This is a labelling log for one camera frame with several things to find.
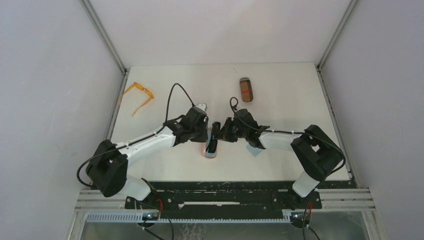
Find pink glasses case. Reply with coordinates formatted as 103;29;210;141
201;127;218;159

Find black sunglasses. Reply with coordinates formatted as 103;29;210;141
204;121;221;159

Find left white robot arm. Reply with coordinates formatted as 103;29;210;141
85;103;209;201

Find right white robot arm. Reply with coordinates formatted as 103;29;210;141
211;108;346;198

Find orange translucent sunglasses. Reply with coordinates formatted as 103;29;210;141
118;81;155;117

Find light blue cloth near right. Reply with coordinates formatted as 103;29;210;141
246;145;263;157

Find brown glasses case red stripe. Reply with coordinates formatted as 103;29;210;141
239;77;254;103

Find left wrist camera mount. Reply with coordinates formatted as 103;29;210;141
195;103;208;113

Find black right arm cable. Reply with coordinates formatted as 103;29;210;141
229;96;347;175

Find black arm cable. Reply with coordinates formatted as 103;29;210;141
229;96;347;175
76;82;196;190

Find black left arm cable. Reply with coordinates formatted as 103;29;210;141
76;82;196;190

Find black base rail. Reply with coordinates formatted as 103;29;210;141
91;180;322;220

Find aluminium frame post right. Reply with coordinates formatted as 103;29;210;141
316;0;360;72

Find aluminium frame post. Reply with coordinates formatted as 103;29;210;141
316;0;360;72
80;0;128;75

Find aluminium frame post left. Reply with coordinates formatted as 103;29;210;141
80;0;128;75

